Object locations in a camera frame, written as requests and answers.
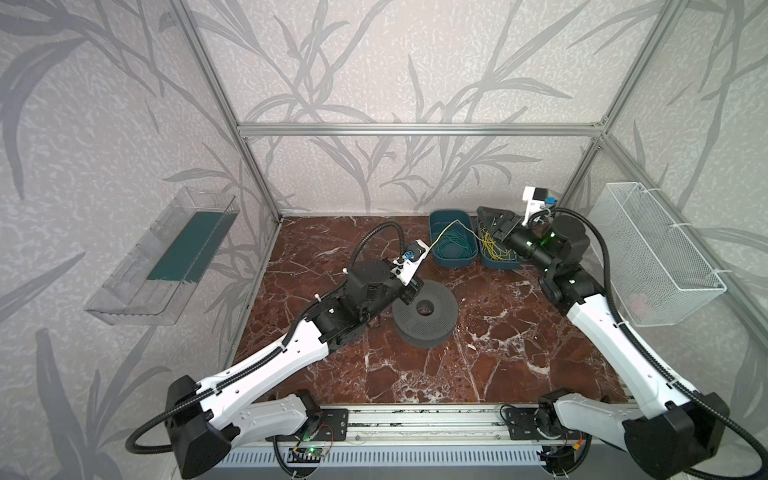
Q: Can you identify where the yellow cable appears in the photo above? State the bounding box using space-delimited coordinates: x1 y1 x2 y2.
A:
427 219 516 263

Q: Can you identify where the dark grey foam spool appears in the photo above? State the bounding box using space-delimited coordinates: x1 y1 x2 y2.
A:
392 280 459 349

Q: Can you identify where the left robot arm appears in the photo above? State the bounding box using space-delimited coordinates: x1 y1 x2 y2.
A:
125 221 431 479

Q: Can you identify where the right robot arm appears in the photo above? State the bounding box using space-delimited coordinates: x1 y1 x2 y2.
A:
477 207 767 479

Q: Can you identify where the right teal plastic bin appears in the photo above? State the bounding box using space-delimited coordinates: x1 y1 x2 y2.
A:
476 217 520 271

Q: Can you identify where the teal plastic bin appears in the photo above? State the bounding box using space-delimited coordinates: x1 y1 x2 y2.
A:
476 217 520 271
428 209 479 269

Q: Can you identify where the left teal plastic bin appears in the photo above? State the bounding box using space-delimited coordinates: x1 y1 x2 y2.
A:
428 209 479 269

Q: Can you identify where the pink object in basket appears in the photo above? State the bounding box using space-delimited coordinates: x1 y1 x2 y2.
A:
624 293 653 318

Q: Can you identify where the green circuit board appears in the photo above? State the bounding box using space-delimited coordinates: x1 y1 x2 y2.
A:
289 446 331 464

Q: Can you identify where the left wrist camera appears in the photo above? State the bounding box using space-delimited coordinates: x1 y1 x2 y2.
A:
391 240 430 286

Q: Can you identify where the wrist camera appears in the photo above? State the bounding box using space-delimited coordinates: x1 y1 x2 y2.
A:
391 240 430 286
522 186 557 226

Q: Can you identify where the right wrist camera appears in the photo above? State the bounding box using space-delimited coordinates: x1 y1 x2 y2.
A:
522 186 557 226

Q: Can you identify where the green cable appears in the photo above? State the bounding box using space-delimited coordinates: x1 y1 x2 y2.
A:
433 230 475 259

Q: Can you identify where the white wire mesh basket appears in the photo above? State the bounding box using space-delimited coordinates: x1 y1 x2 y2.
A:
588 182 727 327

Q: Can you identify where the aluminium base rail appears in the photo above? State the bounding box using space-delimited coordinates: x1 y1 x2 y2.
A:
161 404 679 480

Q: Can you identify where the aluminium frame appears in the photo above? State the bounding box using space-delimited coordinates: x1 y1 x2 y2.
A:
164 0 768 361

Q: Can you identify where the clear plastic wall tray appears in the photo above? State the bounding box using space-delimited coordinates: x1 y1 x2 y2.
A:
85 187 240 326

